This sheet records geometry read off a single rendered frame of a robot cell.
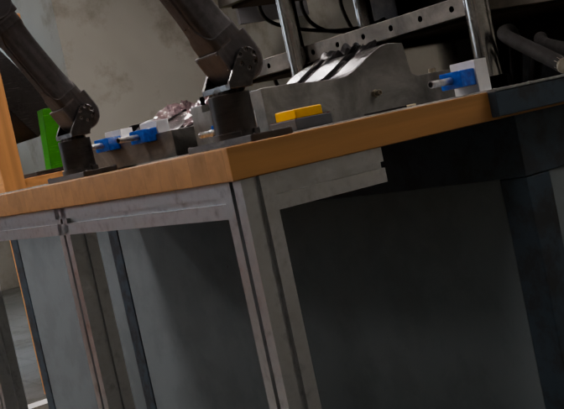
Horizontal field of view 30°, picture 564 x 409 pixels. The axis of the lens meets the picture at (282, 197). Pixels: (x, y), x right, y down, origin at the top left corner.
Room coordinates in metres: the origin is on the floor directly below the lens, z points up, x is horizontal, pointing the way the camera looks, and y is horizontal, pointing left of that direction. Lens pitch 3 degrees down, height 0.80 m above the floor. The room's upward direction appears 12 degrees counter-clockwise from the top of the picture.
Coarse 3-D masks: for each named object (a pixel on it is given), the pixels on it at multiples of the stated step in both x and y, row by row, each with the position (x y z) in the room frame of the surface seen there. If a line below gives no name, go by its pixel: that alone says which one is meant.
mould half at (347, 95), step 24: (384, 48) 2.14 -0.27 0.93; (360, 72) 2.10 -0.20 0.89; (384, 72) 2.13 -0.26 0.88; (408, 72) 2.17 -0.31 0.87; (432, 72) 2.21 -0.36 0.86; (264, 96) 1.96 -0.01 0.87; (288, 96) 1.99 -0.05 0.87; (312, 96) 2.02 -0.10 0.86; (336, 96) 2.05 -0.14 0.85; (360, 96) 2.09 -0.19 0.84; (384, 96) 2.13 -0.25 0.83; (408, 96) 2.16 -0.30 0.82; (432, 96) 2.20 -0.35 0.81; (192, 120) 2.17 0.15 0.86; (264, 120) 1.96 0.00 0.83; (336, 120) 2.05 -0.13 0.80
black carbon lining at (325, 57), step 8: (344, 48) 2.30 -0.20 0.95; (352, 48) 2.22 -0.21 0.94; (360, 48) 2.19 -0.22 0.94; (368, 48) 2.20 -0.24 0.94; (328, 56) 2.33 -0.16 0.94; (336, 56) 2.29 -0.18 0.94; (344, 56) 2.21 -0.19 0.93; (352, 56) 2.17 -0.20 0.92; (320, 64) 2.31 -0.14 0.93; (344, 64) 2.19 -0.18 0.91; (312, 72) 2.28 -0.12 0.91; (336, 72) 2.17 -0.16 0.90; (304, 80) 2.27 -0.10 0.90; (320, 80) 2.16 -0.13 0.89
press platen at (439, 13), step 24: (456, 0) 2.62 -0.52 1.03; (504, 0) 2.62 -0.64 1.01; (528, 0) 2.67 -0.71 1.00; (552, 0) 2.73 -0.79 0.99; (384, 24) 2.84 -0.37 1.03; (408, 24) 2.77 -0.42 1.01; (432, 24) 2.70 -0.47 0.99; (312, 48) 3.11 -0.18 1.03; (336, 48) 3.02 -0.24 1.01; (264, 72) 3.32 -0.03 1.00
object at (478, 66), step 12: (468, 60) 1.74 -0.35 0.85; (480, 60) 1.75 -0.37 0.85; (456, 72) 1.72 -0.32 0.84; (468, 72) 1.73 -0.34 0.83; (480, 72) 1.75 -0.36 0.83; (432, 84) 1.69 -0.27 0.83; (444, 84) 1.71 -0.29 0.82; (456, 84) 1.72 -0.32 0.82; (468, 84) 1.72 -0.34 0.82; (480, 84) 1.74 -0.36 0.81; (456, 96) 1.77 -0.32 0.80
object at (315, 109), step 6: (300, 108) 1.81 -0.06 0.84; (306, 108) 1.81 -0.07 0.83; (312, 108) 1.82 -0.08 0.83; (318, 108) 1.83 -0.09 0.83; (276, 114) 1.84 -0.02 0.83; (282, 114) 1.83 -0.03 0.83; (288, 114) 1.82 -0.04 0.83; (294, 114) 1.80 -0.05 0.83; (300, 114) 1.81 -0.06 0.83; (306, 114) 1.81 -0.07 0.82; (312, 114) 1.82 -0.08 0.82; (276, 120) 1.85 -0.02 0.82; (282, 120) 1.83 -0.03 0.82
